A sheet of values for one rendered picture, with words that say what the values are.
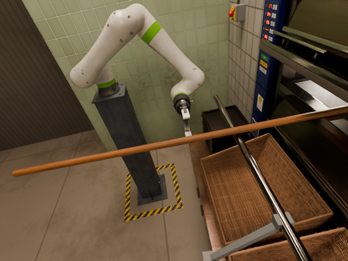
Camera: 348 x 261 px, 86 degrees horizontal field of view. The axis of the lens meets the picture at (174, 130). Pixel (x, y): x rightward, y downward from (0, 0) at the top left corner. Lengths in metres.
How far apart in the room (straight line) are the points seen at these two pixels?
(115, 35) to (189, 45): 1.08
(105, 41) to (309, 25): 0.85
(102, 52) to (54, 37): 1.08
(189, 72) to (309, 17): 0.55
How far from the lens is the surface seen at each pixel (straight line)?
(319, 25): 0.97
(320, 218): 1.09
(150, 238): 1.92
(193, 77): 1.07
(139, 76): 1.98
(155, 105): 2.12
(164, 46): 1.05
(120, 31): 0.91
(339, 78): 0.70
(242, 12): 1.60
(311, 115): 0.94
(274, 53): 0.95
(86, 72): 1.11
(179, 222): 1.91
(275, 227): 0.65
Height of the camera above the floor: 1.73
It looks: 39 degrees down
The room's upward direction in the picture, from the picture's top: 13 degrees counter-clockwise
